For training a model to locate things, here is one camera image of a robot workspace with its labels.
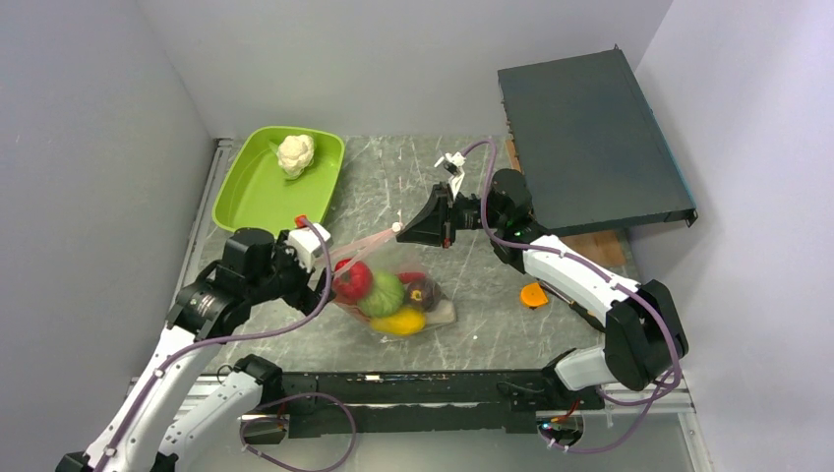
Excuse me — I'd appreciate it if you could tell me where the clear zip top bag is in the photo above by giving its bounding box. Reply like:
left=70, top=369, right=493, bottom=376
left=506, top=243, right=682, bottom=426
left=330, top=222, right=451, bottom=336

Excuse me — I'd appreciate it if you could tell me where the orange tape measure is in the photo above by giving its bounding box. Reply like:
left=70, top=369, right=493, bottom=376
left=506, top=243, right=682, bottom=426
left=519, top=282, right=549, bottom=310

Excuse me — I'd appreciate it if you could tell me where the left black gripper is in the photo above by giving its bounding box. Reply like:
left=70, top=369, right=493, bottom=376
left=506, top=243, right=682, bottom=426
left=247, top=230, right=336, bottom=318

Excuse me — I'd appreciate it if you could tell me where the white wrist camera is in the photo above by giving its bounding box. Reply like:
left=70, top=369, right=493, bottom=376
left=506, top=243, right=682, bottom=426
left=286, top=215, right=332, bottom=272
left=434, top=151, right=466, bottom=199

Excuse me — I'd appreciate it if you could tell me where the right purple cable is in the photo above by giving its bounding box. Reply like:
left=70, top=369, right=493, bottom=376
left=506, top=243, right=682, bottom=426
left=460, top=138, right=685, bottom=456

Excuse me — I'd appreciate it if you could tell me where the white cauliflower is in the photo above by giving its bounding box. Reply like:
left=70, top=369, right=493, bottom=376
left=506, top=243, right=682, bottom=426
left=274, top=135, right=316, bottom=180

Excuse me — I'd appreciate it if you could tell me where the green plastic basket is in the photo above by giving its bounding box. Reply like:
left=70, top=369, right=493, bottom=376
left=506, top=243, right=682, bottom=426
left=211, top=126, right=346, bottom=234

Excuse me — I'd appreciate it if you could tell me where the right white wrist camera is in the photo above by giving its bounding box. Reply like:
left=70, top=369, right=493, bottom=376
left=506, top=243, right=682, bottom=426
left=434, top=151, right=466, bottom=199

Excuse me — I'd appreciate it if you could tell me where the green cabbage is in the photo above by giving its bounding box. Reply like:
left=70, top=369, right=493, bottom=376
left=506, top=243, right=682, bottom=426
left=357, top=270, right=405, bottom=319

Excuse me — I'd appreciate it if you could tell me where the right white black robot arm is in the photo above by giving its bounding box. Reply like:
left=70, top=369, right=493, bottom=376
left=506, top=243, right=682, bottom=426
left=396, top=169, right=688, bottom=408

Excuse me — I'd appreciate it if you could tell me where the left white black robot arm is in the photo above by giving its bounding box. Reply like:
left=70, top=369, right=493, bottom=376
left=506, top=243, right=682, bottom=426
left=56, top=216, right=332, bottom=471

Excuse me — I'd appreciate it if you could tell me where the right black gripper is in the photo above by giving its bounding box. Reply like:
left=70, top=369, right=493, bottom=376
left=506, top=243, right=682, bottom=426
left=397, top=182, right=506, bottom=249

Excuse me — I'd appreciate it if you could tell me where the yellow black screwdriver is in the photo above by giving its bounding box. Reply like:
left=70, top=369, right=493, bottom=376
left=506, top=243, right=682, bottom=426
left=538, top=280, right=605, bottom=333

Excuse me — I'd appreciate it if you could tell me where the dark green metal case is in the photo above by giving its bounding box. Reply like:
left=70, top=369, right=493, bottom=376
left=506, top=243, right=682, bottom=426
left=498, top=48, right=698, bottom=236

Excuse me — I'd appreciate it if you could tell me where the dark purple onion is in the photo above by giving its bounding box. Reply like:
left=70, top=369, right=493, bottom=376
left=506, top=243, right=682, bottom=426
left=404, top=278, right=444, bottom=313

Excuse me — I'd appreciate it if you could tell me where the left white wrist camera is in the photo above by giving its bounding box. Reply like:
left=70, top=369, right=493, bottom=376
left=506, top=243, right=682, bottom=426
left=286, top=215, right=332, bottom=272

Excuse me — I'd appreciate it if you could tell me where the red tomato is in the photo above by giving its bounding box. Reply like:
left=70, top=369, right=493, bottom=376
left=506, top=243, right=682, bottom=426
left=333, top=262, right=374, bottom=303

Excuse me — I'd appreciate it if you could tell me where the yellow bell pepper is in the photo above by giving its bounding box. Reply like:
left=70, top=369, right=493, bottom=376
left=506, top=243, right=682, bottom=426
left=370, top=306, right=426, bottom=336

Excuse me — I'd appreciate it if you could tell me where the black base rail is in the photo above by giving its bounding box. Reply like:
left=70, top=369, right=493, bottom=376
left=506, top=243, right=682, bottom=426
left=250, top=369, right=604, bottom=439

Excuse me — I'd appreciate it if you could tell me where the red chili pepper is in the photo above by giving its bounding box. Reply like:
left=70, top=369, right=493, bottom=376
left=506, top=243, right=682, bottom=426
left=396, top=271, right=427, bottom=285

